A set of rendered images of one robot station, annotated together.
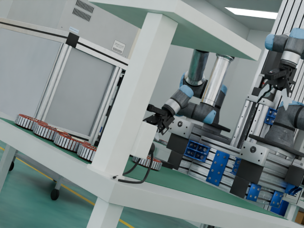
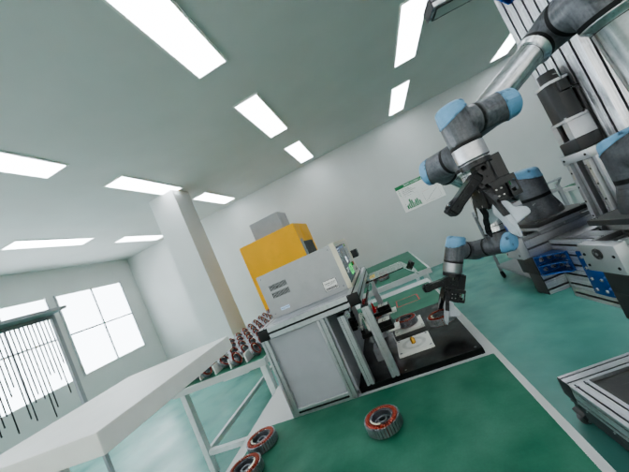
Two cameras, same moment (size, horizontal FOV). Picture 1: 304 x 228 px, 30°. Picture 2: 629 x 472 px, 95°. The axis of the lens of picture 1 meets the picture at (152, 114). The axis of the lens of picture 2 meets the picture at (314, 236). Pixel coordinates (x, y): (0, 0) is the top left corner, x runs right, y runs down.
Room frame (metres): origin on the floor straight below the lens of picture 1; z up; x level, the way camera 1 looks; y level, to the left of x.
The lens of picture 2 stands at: (1.64, -0.79, 1.31)
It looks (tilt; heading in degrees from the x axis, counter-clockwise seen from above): 3 degrees up; 54
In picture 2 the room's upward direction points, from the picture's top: 24 degrees counter-clockwise
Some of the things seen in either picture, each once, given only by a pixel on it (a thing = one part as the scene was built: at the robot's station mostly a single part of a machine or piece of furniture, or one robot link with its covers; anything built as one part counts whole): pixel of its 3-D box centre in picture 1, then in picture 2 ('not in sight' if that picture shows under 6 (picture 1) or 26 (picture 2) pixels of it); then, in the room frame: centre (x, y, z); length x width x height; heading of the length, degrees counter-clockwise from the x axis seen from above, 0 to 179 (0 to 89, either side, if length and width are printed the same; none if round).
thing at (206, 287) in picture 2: not in sight; (205, 282); (2.92, 4.49, 1.65); 0.50 x 0.45 x 3.30; 132
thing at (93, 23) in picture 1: (75, 19); (313, 273); (2.44, 0.45, 1.22); 0.44 x 0.39 x 0.20; 42
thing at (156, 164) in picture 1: (147, 161); (383, 420); (2.13, -0.04, 0.77); 0.11 x 0.11 x 0.04
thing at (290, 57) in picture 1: (289, 59); (470, 154); (2.42, -0.47, 1.37); 0.08 x 0.08 x 0.05
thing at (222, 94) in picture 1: (214, 92); (526, 183); (3.24, -0.29, 1.20); 0.13 x 0.12 x 0.14; 83
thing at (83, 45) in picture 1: (67, 46); (323, 297); (2.43, 0.44, 1.09); 0.68 x 0.44 x 0.05; 42
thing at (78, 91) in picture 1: (78, 96); (309, 367); (2.14, 0.28, 0.91); 0.28 x 0.03 x 0.32; 132
